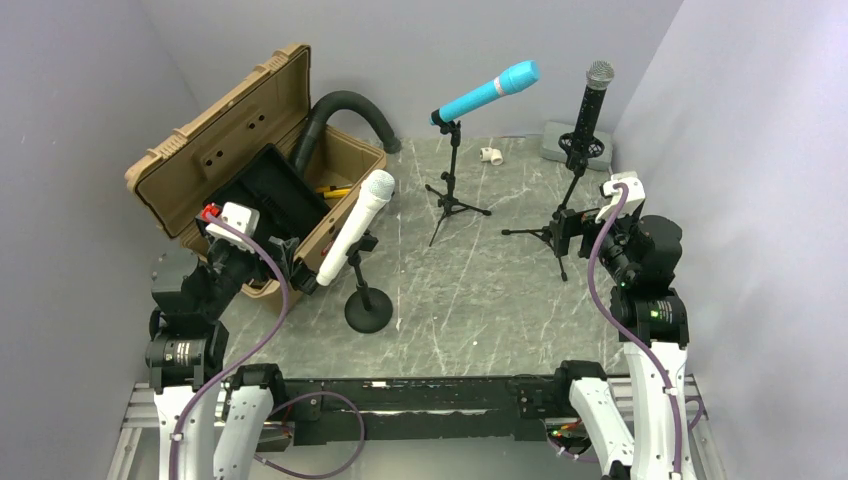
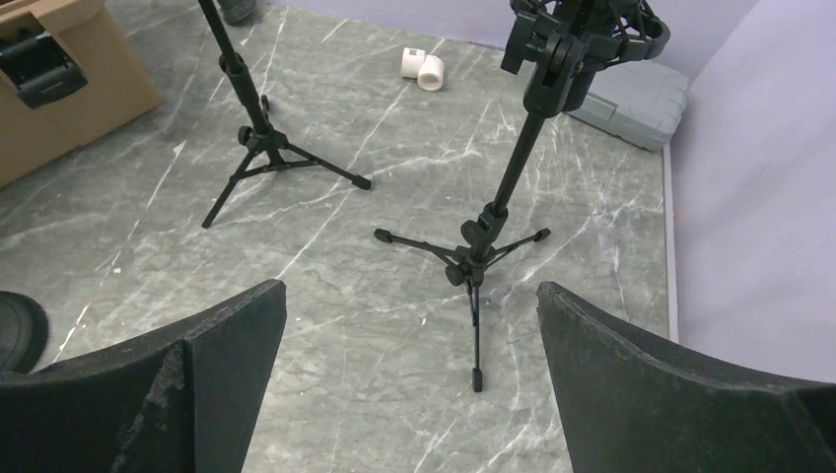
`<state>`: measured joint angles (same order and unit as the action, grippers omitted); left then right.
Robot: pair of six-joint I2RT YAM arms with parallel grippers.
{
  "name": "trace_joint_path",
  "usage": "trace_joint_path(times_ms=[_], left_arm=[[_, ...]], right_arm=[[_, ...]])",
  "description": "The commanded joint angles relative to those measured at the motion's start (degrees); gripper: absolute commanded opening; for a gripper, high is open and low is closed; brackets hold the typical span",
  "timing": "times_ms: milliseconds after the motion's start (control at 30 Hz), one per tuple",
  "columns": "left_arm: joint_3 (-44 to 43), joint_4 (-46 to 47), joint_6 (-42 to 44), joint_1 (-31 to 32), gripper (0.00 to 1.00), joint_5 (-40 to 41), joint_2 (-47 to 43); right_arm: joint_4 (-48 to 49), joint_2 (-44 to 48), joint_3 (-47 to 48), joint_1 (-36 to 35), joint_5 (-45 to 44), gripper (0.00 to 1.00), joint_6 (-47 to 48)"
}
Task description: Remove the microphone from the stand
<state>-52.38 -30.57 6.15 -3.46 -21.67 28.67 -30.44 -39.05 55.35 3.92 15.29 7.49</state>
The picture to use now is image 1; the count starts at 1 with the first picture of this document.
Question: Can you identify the tan plastic tool case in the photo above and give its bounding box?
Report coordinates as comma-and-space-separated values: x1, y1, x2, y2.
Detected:
125, 44, 402, 272

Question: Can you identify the white microphone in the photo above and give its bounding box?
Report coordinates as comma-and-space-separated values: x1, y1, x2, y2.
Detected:
316, 169, 396, 287

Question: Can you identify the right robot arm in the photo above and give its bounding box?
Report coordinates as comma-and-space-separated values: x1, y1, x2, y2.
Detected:
550, 215, 696, 479

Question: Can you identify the black tripod stand centre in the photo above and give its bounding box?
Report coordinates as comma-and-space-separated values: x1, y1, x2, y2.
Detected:
424, 120, 492, 247

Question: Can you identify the grey plastic case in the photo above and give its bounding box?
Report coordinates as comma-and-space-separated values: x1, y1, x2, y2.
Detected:
539, 121, 613, 171

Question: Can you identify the black corrugated hose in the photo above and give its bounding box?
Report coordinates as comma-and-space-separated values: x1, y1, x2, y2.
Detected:
292, 90, 403, 178

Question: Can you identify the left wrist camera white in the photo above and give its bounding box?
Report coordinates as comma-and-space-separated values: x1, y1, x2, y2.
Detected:
200, 202, 260, 253

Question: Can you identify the black tripod stand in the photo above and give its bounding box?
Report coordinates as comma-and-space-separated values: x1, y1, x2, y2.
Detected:
424, 120, 492, 247
501, 132, 588, 282

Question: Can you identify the yellow handled tool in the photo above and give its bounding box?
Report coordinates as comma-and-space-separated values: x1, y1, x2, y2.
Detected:
315, 185, 352, 199

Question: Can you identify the white pipe elbow fitting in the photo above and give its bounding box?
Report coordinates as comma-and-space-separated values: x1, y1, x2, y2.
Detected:
479, 147, 504, 166

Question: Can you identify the aluminium frame rail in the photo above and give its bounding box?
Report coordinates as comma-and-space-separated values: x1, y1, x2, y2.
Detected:
105, 374, 730, 480

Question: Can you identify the black glitter microphone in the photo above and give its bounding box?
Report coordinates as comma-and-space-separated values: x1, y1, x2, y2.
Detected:
569, 60, 615, 164

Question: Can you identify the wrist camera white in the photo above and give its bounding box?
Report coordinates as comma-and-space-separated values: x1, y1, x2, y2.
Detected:
200, 202, 260, 253
595, 171, 646, 224

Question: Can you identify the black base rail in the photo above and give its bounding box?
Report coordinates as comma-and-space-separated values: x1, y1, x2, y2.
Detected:
269, 374, 578, 446

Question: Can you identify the black tray insert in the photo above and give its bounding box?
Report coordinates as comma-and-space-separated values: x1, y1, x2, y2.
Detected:
203, 143, 330, 246

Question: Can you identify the black round-base mic stand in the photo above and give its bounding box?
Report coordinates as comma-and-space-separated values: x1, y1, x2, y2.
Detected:
344, 230, 394, 334

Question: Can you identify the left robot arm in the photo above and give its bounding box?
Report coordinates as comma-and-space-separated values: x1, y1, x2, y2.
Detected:
145, 239, 289, 479

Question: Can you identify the cyan blue microphone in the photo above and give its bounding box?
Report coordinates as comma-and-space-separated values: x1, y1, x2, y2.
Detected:
430, 60, 540, 126

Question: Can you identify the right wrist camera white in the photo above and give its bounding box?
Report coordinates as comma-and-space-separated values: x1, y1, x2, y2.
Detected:
595, 171, 646, 224

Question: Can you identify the black tripod stand right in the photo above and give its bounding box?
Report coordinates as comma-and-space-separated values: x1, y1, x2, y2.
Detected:
501, 132, 588, 282

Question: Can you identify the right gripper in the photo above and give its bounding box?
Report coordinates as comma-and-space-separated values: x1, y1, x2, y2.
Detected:
549, 203, 640, 282

